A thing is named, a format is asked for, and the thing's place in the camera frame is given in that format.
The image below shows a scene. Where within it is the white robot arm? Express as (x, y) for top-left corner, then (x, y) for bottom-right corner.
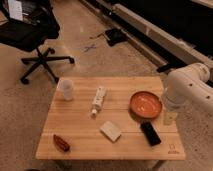
(161, 63), (213, 125)

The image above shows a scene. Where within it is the black office chair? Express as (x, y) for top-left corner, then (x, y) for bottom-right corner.
(0, 0), (75, 84)

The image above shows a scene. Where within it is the wooden table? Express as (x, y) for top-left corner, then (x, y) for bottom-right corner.
(36, 76), (186, 162)

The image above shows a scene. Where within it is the white tube bottle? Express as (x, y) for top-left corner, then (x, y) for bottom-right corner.
(91, 86), (107, 117)

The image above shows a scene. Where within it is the dark red small object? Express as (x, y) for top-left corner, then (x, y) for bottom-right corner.
(53, 135), (70, 152)

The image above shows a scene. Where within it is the white ceramic cup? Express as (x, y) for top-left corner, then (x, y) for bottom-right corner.
(58, 80), (74, 100)

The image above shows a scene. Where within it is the orange bowl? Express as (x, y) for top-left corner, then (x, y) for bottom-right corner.
(129, 91), (162, 119)

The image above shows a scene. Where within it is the white paper on chair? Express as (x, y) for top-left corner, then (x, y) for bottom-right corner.
(8, 0), (23, 21)

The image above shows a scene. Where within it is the black object on floor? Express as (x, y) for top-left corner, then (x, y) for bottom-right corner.
(105, 28), (127, 46)

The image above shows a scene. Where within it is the black smartphone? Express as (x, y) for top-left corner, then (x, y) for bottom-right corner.
(140, 122), (161, 146)

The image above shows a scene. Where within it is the translucent yellowish gripper finger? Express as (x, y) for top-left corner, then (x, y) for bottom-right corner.
(164, 111), (177, 125)

